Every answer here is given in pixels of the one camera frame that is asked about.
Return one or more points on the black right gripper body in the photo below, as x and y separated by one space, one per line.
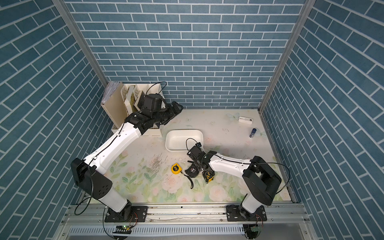
199 165

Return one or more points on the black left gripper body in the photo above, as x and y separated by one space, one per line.
164 114

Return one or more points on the black yellow tape measure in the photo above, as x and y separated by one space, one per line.
208 175

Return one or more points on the yellow round tape measure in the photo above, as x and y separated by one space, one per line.
176 169

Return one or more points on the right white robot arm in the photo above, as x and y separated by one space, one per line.
261 179

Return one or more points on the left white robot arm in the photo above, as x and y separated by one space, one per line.
89 173

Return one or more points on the white oval storage box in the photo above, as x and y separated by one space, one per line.
183 140

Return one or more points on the black worn-page book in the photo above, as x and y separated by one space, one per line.
139 102

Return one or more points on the white yellow-edged book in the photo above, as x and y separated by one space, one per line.
129 100

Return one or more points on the white perforated file organizer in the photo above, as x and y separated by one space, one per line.
154 131

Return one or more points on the beige file folder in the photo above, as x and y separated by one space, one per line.
113 104

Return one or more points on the white rectangular device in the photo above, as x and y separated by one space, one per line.
245 120

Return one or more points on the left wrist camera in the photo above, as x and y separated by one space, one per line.
152 103

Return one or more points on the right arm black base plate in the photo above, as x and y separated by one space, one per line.
236 213

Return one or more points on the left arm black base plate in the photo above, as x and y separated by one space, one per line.
133 214

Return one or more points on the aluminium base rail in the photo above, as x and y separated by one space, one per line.
188 221

